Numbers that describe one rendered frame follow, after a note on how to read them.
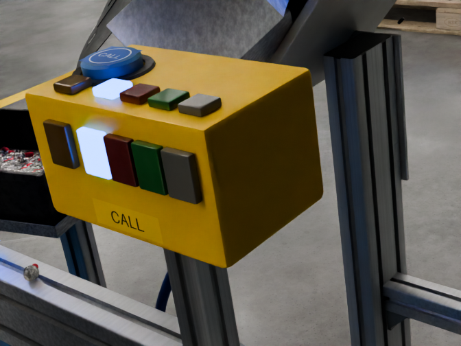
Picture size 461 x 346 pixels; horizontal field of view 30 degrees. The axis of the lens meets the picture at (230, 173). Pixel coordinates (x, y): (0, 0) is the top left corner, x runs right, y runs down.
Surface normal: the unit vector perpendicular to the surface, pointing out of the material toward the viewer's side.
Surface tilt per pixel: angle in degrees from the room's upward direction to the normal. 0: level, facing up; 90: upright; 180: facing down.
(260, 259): 0
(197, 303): 90
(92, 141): 90
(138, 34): 56
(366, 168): 90
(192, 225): 90
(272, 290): 0
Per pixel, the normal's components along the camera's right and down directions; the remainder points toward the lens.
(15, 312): -0.64, 0.41
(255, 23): -0.15, -0.14
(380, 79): 0.75, 0.18
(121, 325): -0.14, -0.89
